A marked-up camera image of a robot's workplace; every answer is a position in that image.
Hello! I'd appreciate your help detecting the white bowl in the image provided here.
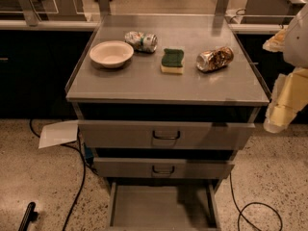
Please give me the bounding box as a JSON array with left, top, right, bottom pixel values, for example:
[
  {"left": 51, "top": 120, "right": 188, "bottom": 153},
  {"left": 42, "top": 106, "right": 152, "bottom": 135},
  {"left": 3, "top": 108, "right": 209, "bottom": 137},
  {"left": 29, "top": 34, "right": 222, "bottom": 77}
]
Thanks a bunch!
[{"left": 90, "top": 40, "right": 134, "bottom": 68}]

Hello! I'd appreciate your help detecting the grey middle drawer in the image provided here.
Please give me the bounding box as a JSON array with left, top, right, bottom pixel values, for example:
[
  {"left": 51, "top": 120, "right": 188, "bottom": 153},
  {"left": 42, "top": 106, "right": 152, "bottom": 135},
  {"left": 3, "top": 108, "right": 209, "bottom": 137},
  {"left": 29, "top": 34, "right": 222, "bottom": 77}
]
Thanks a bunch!
[{"left": 94, "top": 158, "right": 233, "bottom": 179}]

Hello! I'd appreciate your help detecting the grey drawer cabinet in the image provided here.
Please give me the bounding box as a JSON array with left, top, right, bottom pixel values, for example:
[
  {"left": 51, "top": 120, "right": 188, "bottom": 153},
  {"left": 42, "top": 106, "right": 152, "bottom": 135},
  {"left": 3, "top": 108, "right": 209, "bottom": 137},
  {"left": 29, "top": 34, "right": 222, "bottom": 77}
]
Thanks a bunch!
[{"left": 64, "top": 13, "right": 271, "bottom": 231}]

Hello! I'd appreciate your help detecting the grey top drawer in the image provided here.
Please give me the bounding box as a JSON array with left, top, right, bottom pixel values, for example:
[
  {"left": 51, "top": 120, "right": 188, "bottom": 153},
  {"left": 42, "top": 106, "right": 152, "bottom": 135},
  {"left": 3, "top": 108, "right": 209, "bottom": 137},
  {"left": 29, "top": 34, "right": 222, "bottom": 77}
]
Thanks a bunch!
[{"left": 78, "top": 120, "right": 255, "bottom": 150}]

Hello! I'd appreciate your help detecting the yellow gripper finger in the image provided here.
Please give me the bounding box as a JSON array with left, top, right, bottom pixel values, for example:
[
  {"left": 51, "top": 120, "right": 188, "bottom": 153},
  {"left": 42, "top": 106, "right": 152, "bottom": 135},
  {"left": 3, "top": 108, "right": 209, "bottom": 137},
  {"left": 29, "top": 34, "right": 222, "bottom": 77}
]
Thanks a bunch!
[
  {"left": 263, "top": 67, "right": 308, "bottom": 133},
  {"left": 263, "top": 29, "right": 287, "bottom": 52}
]

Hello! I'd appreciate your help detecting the crushed green white can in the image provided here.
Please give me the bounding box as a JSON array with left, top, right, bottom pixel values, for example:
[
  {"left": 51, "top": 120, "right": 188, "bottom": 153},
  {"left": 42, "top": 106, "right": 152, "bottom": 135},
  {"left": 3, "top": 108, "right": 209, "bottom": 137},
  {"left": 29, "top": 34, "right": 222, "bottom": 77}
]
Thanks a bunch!
[{"left": 124, "top": 31, "right": 158, "bottom": 53}]

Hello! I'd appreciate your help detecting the grey open bottom drawer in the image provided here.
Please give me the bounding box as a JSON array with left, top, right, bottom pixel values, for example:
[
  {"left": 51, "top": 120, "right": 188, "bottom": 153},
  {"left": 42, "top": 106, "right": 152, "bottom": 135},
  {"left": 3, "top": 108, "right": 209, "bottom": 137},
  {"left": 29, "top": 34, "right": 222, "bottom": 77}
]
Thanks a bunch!
[{"left": 106, "top": 181, "right": 221, "bottom": 231}]

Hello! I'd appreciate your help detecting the green yellow sponge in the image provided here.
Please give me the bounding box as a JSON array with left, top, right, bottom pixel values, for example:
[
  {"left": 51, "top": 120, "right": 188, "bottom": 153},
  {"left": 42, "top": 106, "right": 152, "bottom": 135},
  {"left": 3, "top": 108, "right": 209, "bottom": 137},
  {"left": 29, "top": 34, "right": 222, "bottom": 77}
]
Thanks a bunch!
[{"left": 161, "top": 48, "right": 184, "bottom": 74}]

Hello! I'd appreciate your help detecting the black cable floor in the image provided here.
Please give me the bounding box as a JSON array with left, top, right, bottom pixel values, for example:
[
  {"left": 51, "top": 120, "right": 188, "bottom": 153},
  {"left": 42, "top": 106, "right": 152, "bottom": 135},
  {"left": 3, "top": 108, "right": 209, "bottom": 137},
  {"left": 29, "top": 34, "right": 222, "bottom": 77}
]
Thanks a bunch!
[
  {"left": 228, "top": 171, "right": 284, "bottom": 231},
  {"left": 29, "top": 118, "right": 99, "bottom": 231}
]

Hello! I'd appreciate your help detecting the black cable right floor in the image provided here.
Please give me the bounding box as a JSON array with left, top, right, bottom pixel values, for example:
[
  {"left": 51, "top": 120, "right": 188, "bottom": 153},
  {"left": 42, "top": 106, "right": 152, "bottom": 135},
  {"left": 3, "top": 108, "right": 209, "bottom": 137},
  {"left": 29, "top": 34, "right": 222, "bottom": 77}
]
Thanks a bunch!
[{"left": 228, "top": 171, "right": 284, "bottom": 231}]

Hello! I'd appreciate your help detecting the black cable left floor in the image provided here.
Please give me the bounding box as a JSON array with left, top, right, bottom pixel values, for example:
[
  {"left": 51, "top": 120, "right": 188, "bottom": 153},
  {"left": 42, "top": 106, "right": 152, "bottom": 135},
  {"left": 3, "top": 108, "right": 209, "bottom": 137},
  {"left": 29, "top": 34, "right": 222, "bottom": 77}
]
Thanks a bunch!
[{"left": 29, "top": 118, "right": 99, "bottom": 231}]

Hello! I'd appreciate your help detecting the black handle bottom left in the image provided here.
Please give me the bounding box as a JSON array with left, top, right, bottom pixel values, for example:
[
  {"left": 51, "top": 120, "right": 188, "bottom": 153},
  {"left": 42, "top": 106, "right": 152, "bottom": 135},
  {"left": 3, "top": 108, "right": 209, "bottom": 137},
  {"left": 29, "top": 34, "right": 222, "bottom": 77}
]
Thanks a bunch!
[{"left": 18, "top": 202, "right": 39, "bottom": 231}]

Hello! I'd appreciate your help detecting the white paper sheet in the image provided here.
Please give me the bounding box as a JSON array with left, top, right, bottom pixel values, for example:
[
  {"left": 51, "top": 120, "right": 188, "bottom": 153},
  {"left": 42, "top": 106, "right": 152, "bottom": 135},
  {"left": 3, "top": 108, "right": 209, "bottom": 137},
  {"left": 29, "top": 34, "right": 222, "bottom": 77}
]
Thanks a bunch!
[{"left": 38, "top": 120, "right": 78, "bottom": 148}]

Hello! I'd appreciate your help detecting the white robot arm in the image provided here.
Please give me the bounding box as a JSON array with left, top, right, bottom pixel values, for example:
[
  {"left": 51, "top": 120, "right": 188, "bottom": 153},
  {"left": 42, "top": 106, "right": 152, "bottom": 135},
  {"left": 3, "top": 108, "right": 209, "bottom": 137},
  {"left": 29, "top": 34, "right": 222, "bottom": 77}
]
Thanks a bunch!
[{"left": 263, "top": 5, "right": 308, "bottom": 133}]

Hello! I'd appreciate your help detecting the crushed gold can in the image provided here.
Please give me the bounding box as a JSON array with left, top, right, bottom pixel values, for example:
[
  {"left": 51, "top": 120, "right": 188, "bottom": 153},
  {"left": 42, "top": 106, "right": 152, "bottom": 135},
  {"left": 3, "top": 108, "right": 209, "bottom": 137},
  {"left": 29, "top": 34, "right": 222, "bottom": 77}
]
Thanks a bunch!
[{"left": 196, "top": 47, "right": 234, "bottom": 73}]

